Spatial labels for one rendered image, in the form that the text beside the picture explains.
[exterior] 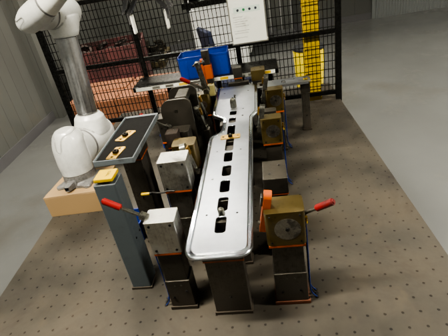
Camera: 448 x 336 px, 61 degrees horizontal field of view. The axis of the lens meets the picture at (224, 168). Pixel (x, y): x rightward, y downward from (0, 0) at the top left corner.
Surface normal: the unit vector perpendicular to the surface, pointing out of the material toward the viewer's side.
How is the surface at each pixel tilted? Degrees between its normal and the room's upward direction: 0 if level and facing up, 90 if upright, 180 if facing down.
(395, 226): 0
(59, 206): 90
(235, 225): 0
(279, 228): 90
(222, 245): 0
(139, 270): 90
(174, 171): 90
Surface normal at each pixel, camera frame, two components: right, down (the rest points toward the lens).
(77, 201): -0.02, 0.51
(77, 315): -0.16, -0.85
